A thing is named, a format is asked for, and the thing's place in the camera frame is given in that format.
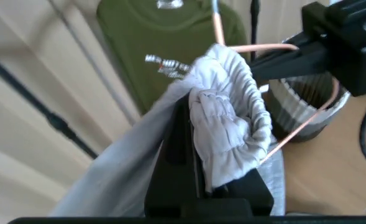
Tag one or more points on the green printed shirt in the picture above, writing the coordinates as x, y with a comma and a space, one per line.
133, 46

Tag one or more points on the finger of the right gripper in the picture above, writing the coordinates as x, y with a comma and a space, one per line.
297, 39
294, 67

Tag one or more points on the black clothes rack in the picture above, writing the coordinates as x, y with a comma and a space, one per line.
56, 121

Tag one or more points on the pale grey garment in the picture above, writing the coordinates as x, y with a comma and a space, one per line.
226, 124

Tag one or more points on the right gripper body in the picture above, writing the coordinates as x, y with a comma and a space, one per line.
356, 46

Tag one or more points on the white laundry basket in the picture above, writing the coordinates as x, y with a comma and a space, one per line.
294, 102

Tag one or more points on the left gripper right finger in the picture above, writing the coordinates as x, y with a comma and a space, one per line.
254, 193

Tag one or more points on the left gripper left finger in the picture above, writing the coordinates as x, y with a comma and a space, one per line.
170, 186

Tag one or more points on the pink clothes hanger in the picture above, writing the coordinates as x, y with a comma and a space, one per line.
218, 28

